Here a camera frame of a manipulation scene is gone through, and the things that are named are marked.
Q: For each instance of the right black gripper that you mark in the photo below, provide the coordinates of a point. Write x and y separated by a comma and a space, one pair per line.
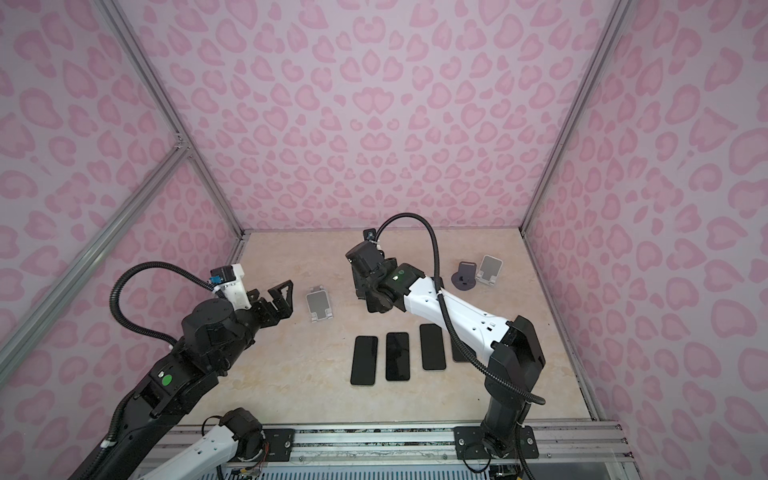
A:
359, 278

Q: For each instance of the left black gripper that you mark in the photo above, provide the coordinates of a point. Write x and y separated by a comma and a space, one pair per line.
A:
284, 306

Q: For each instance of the black phone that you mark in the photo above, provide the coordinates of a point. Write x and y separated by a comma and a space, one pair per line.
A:
457, 354
363, 369
432, 347

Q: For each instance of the white folding phone stand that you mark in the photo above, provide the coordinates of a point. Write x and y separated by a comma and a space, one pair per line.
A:
489, 270

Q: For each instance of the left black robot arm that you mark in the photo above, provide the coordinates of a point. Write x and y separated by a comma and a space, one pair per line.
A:
215, 334

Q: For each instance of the silver stand near left arm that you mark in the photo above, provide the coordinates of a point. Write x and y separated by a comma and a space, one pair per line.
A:
319, 305

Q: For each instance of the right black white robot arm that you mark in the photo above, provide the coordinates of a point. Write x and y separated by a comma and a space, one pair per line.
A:
507, 352

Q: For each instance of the grey round phone stand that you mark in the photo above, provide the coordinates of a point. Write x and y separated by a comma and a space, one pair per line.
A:
464, 279

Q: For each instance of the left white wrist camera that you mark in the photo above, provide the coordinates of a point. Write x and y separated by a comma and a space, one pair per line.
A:
227, 282

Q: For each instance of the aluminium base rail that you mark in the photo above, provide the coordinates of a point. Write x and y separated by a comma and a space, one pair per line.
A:
560, 449

